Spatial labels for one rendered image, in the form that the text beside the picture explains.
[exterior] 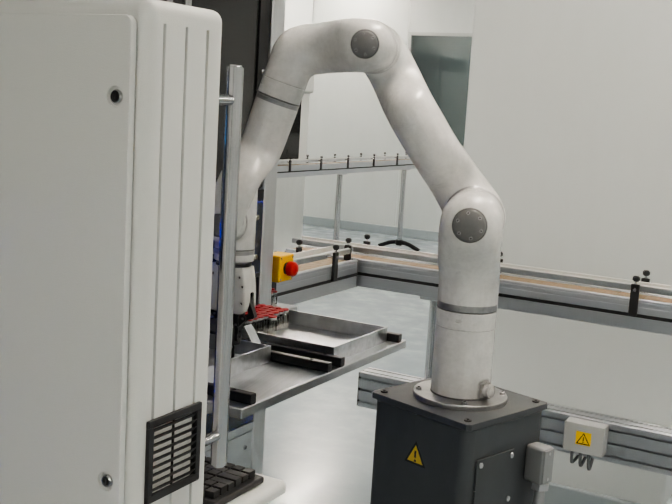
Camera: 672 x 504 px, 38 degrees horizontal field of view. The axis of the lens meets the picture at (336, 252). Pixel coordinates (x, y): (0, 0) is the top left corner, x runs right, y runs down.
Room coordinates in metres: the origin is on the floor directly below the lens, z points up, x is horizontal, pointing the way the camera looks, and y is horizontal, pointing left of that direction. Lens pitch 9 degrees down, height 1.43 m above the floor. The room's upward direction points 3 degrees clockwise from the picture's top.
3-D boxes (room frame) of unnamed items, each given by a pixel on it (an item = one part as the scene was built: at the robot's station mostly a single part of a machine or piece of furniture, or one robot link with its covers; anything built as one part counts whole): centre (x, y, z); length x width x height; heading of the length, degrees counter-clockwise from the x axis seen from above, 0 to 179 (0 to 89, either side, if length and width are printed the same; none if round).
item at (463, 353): (1.94, -0.27, 0.95); 0.19 x 0.19 x 0.18
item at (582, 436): (2.81, -0.77, 0.50); 0.12 x 0.05 x 0.09; 61
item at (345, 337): (2.26, 0.08, 0.90); 0.34 x 0.26 x 0.04; 61
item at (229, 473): (1.59, 0.31, 0.82); 0.40 x 0.14 x 0.02; 62
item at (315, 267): (2.91, 0.14, 0.92); 0.69 x 0.16 x 0.16; 151
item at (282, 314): (2.31, 0.16, 0.90); 0.18 x 0.02 x 0.05; 151
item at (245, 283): (2.03, 0.21, 1.05); 0.10 x 0.08 x 0.11; 61
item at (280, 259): (2.59, 0.16, 0.99); 0.08 x 0.07 x 0.07; 61
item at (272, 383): (2.13, 0.20, 0.87); 0.70 x 0.48 x 0.02; 151
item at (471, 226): (1.91, -0.26, 1.16); 0.19 x 0.12 x 0.24; 169
